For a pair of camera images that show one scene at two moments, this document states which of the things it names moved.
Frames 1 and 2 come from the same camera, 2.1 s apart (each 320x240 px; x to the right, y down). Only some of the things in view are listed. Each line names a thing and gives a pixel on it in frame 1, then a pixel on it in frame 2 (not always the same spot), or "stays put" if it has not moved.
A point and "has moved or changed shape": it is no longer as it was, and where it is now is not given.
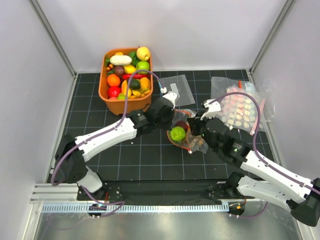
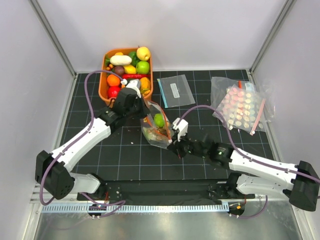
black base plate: [146, 192] stays put
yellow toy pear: [143, 53] stays put
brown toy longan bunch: [195, 140] has moved or changed shape
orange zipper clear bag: [193, 143] has moved or changed shape
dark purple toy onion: [119, 70] stays put
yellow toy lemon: [129, 69] stays put
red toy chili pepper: [128, 76] stays put
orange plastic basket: [118, 107] stays put
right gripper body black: [211, 144] to [184, 146]
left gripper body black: [165, 123] to [131, 112]
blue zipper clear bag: [179, 85] stays put
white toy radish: [120, 60] stays put
